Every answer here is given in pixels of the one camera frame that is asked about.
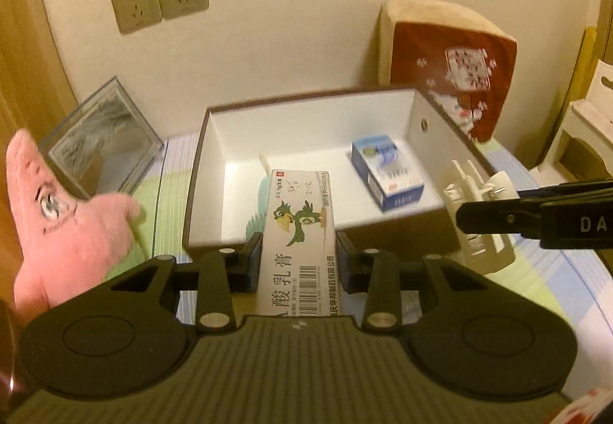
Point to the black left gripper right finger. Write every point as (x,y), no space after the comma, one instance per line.
(376,273)

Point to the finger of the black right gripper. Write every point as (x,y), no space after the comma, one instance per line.
(499,217)

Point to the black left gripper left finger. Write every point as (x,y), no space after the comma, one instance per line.
(221,273)

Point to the white ointment box green bird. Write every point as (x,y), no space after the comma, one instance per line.
(298,274)

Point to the checkered green blue tablecloth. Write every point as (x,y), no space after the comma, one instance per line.
(574,284)

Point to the white chair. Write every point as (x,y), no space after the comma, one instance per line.
(582,147)

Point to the blue white medicine box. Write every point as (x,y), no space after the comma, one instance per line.
(387,171)

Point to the brown cardboard box white inside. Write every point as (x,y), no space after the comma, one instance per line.
(241,143)

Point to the pink starfish plush toy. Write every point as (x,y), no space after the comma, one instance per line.
(68,245)

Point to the red lucky cat cushion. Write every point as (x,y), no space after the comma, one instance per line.
(452,53)

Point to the glass picture frame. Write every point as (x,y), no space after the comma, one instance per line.
(105,146)

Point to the double wall socket left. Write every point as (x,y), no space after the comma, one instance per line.
(133,15)

